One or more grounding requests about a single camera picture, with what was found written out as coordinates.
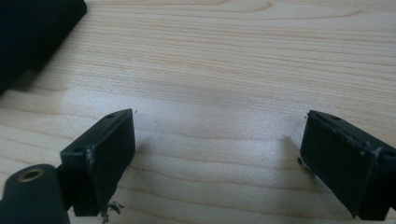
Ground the black sock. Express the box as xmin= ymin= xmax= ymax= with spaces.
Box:
xmin=0 ymin=0 xmax=88 ymax=96

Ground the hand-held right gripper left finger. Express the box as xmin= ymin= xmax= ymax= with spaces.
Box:
xmin=57 ymin=108 xmax=136 ymax=217

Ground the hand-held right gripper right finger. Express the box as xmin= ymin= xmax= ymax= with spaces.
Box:
xmin=299 ymin=109 xmax=396 ymax=222

